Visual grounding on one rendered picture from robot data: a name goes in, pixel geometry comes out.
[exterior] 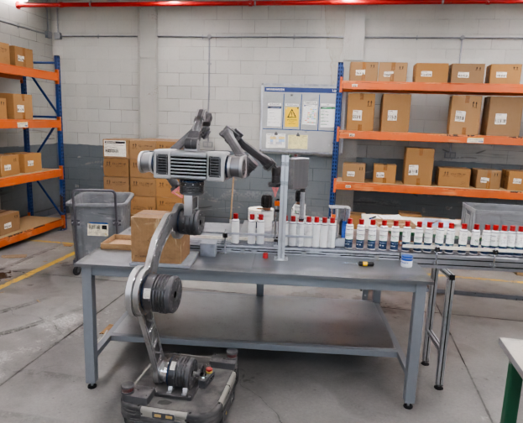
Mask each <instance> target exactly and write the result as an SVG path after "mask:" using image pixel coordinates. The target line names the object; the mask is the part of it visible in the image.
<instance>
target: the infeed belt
mask: <svg viewBox="0 0 523 423"><path fill-rule="evenodd" d="M200 242H201V240H193V239H190V243H200ZM226 245H243V246H260V247H274V244H273V243H267V244H266V243H264V245H257V244H256V243H255V244H254V245H250V244H248V243H246V242H239V244H232V243H231V242H229V241H226ZM285 248H300V247H297V246H295V247H289V246H285ZM301 248H306V247H301ZM310 248H313V247H310ZM313 249H331V250H348V251H365V252H383V253H400V252H399V250H398V251H397V252H392V251H390V250H389V249H386V251H379V249H378V248H376V249H375V250H374V251H371V250H368V249H367V248H363V250H357V249H356V248H352V249H345V248H344V247H335V248H313Z"/></svg>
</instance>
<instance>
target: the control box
mask: <svg viewBox="0 0 523 423"><path fill-rule="evenodd" d="M308 174H309V158H302V157H298V158H294V157H292V158H289V171H288V189H290V190H295V189H301V188H307V187H308Z"/></svg>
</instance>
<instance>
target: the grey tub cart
mask: <svg viewBox="0 0 523 423"><path fill-rule="evenodd" d="M76 191H85V192H81V193H79V194H78V195H76V196H74V193H75V192H76ZM133 197H134V193H132V192H115V191H114V190H100V189H74V190H73V191H72V192H71V199H70V200H68V201H67V202H66V203H65V205H66V206H68V207H69V208H70V214H71V227H72V235H73V243H74V249H75V258H74V259H73V265H74V263H75V262H77V261H79V260H80V259H82V258H84V257H85V256H87V255H88V254H89V253H91V252H92V251H94V250H95V249H97V248H99V247H100V246H101V243H102V242H103V241H105V240H106V239H108V238H110V237H111V236H112V235H114V234H119V233H121V232H123V231H124V230H126V229H127V228H129V227H130V211H131V200H132V199H133ZM80 273H81V267H75V268H74V269H73V274H74V275H79V274H80Z"/></svg>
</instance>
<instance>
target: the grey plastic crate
mask: <svg viewBox="0 0 523 423"><path fill-rule="evenodd" d="M462 223H467V224H468V226H467V230H468V231H470V232H471V233H472V230H473V227H474V224H479V231H480V235H483V230H484V228H485V224H489V225H491V226H490V231H492V230H493V226H494V225H499V232H500V231H501V228H502V225H506V226H508V227H507V232H508V231H509V230H510V225H513V226H515V232H518V228H519V226H523V206H519V205H503V204H487V203H471V202H463V211H462V219H461V226H462Z"/></svg>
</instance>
